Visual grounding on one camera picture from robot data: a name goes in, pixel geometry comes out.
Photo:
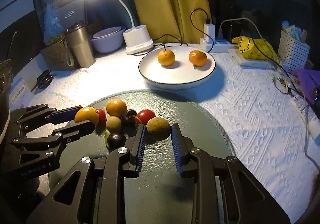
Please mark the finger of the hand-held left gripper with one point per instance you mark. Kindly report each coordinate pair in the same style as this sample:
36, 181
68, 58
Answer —
62, 115
80, 127

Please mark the white tube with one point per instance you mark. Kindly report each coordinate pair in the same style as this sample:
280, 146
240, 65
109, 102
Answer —
310, 119

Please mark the cardboard box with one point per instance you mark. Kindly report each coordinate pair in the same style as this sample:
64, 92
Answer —
55, 56

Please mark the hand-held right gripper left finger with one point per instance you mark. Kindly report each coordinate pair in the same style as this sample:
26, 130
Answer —
141, 149

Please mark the small tan longan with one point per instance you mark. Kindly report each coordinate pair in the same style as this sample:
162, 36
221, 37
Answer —
113, 124

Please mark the clear plastic bag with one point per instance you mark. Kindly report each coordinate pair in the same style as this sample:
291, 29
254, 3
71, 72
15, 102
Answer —
52, 24

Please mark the small metal keys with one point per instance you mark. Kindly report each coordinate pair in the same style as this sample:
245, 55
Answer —
282, 82

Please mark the white tissue pack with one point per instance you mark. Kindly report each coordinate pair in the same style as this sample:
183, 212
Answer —
250, 64

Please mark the white plate with dark rim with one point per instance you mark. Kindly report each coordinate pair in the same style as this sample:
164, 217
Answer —
180, 74

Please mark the purple cloth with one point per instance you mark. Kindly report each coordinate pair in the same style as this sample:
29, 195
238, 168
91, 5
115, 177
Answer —
307, 81

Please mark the round grey mat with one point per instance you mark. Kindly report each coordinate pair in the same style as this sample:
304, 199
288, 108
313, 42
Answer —
195, 124

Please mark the red cherry tomato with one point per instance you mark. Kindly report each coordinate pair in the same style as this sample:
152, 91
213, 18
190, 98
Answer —
146, 116
102, 114

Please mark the green leaf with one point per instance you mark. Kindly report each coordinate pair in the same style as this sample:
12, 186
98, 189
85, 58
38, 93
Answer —
106, 139

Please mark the small packets in basket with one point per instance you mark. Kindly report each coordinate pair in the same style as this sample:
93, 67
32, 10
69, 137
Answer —
292, 31

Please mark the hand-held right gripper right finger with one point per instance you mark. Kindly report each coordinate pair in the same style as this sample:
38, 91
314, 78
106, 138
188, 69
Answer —
176, 154

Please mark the small orange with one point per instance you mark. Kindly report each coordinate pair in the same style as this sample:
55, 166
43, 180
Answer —
86, 115
166, 57
116, 107
198, 58

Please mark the lavender bowl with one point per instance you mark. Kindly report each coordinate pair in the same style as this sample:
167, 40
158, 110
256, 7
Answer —
107, 44

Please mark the black round lid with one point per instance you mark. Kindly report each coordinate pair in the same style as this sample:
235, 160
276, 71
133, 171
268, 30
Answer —
43, 80

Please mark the white desk lamp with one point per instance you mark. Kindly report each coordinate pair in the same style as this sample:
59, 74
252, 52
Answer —
137, 39

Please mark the white inner bowl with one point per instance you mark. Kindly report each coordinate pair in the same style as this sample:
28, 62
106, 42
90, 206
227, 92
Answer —
106, 32

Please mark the white charger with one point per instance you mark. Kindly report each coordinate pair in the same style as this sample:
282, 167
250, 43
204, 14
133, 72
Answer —
209, 29

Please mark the white power strip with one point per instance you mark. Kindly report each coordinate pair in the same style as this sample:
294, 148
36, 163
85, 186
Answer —
221, 46

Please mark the grey tablet screen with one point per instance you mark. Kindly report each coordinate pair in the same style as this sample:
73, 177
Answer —
72, 11

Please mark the white paper card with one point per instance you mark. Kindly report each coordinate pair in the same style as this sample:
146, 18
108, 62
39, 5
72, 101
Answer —
21, 89

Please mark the large tan longan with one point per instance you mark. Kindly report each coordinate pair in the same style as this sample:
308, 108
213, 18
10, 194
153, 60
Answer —
158, 129

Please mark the white woven basket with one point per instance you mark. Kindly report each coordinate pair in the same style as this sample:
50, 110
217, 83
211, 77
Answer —
292, 51

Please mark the yellow plastic bag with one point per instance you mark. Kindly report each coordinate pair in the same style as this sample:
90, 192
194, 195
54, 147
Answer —
250, 47

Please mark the yellow curtain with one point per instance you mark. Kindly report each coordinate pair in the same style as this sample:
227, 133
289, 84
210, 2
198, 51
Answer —
162, 1

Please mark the dark purple cherry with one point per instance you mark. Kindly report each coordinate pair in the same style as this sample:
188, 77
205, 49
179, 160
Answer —
128, 117
116, 140

